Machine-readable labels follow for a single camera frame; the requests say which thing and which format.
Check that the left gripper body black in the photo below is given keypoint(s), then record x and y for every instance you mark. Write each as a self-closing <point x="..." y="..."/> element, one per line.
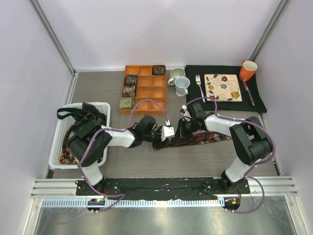
<point x="152" y="136"/>

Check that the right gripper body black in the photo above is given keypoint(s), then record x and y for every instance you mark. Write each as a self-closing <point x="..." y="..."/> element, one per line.
<point x="190" y="128"/>

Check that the dark red patterned tie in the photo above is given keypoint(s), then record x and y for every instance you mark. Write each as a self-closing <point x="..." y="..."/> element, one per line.
<point x="203" y="139"/>

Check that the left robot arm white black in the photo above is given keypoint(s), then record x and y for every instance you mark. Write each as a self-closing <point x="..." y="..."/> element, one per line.
<point x="88" y="144"/>

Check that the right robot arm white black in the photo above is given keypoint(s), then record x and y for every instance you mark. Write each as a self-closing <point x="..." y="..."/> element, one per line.
<point x="251" y="141"/>

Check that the rolled olive green tie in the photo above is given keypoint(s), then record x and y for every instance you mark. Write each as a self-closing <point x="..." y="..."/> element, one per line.
<point x="127" y="103"/>

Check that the pale blue mug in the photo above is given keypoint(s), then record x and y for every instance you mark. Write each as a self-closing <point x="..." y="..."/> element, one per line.
<point x="181" y="86"/>

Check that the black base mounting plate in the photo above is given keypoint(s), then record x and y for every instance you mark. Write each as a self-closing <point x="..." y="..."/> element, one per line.
<point x="164" y="189"/>

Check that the orange compartment tray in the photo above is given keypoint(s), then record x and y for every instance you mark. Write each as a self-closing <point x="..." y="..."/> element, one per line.
<point x="151" y="91"/>

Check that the rolled brown patterned tie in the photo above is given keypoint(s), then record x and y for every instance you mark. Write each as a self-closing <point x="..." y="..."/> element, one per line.
<point x="129" y="91"/>

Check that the silver fork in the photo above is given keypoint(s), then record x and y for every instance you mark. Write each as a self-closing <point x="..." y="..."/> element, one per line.
<point x="198" y="82"/>

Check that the floral square plate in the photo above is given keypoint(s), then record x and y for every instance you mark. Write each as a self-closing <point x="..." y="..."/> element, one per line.
<point x="222" y="87"/>

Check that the grey ribbed mug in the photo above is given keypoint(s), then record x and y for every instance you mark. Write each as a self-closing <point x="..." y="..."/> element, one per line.
<point x="174" y="74"/>

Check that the rolled purple patterned tie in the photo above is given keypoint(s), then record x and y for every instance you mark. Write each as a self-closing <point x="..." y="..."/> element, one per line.
<point x="131" y="80"/>

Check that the rolled dark tie top right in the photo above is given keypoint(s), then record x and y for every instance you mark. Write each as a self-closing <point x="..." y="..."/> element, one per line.
<point x="158" y="70"/>

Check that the orange mug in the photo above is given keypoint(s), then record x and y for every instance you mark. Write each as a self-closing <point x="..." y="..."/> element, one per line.
<point x="247" y="70"/>

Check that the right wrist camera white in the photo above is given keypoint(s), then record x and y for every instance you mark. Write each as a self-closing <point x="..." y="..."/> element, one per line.
<point x="184" y="112"/>

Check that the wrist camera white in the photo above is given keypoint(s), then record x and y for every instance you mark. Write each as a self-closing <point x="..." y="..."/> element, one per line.
<point x="184" y="112"/>
<point x="167" y="131"/>

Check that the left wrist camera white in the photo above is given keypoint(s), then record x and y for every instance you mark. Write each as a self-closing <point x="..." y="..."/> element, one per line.
<point x="167" y="131"/>

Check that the patterned handle knife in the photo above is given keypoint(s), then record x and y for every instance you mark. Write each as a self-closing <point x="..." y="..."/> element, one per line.
<point x="249" y="93"/>

